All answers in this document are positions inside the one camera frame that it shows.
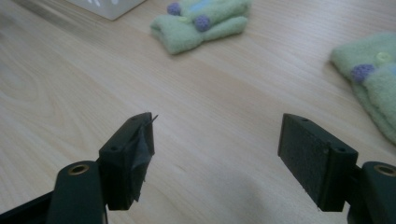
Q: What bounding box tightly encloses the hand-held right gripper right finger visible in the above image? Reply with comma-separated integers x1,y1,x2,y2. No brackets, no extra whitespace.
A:
277,113,360,213

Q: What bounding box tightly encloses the green fuzzy sock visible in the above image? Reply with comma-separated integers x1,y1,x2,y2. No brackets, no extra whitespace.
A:
149,0,254,56
330,32,396,145

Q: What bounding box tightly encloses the white box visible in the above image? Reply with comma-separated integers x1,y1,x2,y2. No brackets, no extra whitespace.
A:
64,0,147,21

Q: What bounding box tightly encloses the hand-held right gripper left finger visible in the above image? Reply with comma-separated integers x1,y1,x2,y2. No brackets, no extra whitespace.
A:
98,112,159,211

